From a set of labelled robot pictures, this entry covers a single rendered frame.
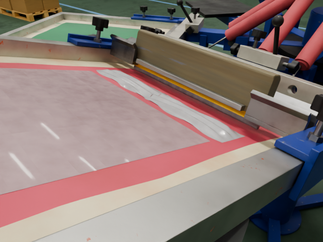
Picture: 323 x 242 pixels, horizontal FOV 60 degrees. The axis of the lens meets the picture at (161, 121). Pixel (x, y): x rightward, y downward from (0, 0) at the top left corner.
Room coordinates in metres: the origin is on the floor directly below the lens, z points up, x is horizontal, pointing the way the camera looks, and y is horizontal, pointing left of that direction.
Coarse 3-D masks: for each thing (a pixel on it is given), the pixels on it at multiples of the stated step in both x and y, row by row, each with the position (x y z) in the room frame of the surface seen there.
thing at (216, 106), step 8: (144, 72) 0.63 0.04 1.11; (160, 80) 0.59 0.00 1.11; (176, 88) 0.55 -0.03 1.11; (192, 96) 0.52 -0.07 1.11; (208, 104) 0.48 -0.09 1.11; (216, 104) 0.47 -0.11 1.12; (224, 112) 0.45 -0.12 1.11; (232, 112) 0.44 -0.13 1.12; (240, 120) 0.43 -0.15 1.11; (256, 128) 0.40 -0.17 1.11
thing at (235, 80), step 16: (144, 32) 0.66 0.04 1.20; (144, 48) 0.64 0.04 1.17; (160, 48) 0.61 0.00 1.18; (176, 48) 0.58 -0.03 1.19; (192, 48) 0.55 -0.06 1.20; (160, 64) 0.59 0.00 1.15; (176, 64) 0.56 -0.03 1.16; (192, 64) 0.53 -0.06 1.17; (208, 64) 0.51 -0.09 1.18; (224, 64) 0.48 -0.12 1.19; (240, 64) 0.47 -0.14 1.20; (192, 80) 0.52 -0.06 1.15; (208, 80) 0.49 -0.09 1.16; (224, 80) 0.47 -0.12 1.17; (240, 80) 0.45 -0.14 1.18; (256, 80) 0.43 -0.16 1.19; (272, 80) 0.41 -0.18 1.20; (224, 96) 0.46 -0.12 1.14; (240, 96) 0.44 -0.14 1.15; (272, 96) 0.42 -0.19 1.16
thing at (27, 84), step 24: (0, 72) 0.44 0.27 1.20; (24, 72) 0.46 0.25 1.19; (48, 72) 0.50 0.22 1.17; (72, 72) 0.53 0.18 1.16; (96, 72) 0.57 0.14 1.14; (0, 96) 0.34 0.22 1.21; (24, 96) 0.35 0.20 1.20; (48, 96) 0.37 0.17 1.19; (72, 96) 0.39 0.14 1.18; (96, 96) 0.42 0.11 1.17; (120, 96) 0.44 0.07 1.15
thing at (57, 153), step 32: (0, 128) 0.25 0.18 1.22; (32, 128) 0.26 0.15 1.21; (64, 128) 0.28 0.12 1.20; (96, 128) 0.29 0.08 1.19; (128, 128) 0.31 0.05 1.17; (160, 128) 0.33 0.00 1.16; (192, 128) 0.36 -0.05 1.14; (0, 160) 0.19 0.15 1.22; (32, 160) 0.20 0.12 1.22; (64, 160) 0.21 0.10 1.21; (96, 160) 0.22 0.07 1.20; (128, 160) 0.23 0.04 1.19; (160, 160) 0.24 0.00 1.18; (192, 160) 0.26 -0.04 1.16; (0, 192) 0.15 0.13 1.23; (32, 192) 0.16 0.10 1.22; (64, 192) 0.16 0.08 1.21; (96, 192) 0.17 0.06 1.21; (0, 224) 0.12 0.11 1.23
